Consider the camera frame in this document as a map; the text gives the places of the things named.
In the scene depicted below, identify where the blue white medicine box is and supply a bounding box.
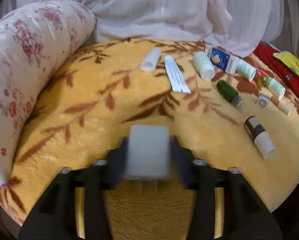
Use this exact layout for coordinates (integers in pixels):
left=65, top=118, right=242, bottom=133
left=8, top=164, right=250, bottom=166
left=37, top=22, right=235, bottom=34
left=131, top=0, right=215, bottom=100
left=205, top=44, right=239, bottom=75

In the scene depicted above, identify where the white green lying bottle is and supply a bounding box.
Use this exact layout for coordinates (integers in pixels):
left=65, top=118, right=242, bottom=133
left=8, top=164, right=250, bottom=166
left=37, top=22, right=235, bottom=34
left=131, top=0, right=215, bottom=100
left=236, top=59, right=256, bottom=82

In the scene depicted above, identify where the dark bottle white cap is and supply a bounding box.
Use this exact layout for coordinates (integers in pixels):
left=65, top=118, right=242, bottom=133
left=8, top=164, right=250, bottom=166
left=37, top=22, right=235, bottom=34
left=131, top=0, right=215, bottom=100
left=244, top=116, right=275, bottom=159

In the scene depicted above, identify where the yellow floral fleece blanket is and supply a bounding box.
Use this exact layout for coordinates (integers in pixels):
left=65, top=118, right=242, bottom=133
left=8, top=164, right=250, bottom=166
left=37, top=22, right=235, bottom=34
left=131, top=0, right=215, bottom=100
left=0, top=37, right=299, bottom=240

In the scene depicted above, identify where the small white tube bottle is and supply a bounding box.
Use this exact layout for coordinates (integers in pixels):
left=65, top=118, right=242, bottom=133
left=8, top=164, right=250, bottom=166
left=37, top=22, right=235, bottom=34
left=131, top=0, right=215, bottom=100
left=140, top=48, right=161, bottom=72

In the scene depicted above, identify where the yellow patterned pillow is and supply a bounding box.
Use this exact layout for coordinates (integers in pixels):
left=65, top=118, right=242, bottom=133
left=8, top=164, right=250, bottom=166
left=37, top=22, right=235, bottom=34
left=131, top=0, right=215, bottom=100
left=273, top=51, right=299, bottom=76

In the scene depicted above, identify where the dark green glass bottle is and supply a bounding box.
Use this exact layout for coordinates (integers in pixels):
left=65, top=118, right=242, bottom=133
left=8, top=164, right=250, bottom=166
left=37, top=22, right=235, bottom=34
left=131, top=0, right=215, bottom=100
left=216, top=80, right=245, bottom=109

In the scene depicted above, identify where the floral pink white pillow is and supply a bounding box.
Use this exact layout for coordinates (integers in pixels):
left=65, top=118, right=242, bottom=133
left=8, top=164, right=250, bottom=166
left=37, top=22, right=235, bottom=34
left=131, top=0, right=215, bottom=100
left=0, top=1, right=96, bottom=186

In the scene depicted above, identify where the small white purple container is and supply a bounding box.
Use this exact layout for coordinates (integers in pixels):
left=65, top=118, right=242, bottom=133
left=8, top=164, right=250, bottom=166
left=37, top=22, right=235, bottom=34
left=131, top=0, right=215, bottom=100
left=256, top=93, right=270, bottom=108

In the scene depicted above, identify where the red cloth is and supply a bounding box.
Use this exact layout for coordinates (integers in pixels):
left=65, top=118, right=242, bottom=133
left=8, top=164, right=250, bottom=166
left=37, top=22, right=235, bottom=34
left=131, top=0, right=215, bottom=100
left=253, top=44, right=299, bottom=98

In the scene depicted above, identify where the white ointment tube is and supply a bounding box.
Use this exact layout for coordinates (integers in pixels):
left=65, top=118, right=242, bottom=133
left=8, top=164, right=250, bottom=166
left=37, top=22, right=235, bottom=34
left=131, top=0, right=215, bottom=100
left=164, top=55, right=191, bottom=94

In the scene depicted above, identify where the beige lip balm stick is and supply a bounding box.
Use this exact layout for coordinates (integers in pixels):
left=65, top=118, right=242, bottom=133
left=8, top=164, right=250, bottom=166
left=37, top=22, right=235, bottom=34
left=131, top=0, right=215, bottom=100
left=270, top=96, right=291, bottom=116

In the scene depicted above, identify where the sheer white curtain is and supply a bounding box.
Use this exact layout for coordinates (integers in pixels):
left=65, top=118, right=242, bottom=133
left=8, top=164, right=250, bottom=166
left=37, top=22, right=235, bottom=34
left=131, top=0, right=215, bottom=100
left=0, top=0, right=299, bottom=57

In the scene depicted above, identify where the white rectangular box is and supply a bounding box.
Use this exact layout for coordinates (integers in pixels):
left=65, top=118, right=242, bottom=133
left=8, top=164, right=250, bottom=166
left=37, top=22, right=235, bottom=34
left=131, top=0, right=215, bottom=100
left=124, top=125, right=171, bottom=181

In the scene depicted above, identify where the pale green white bottle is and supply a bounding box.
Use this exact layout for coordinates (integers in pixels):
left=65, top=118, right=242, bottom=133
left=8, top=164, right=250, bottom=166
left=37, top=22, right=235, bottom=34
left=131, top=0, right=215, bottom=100
left=193, top=51, right=215, bottom=80

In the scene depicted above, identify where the green pump lotion bottle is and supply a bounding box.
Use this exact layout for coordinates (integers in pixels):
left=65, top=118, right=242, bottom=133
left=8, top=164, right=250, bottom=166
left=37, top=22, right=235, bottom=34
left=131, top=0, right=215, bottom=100
left=256, top=76, right=286, bottom=100

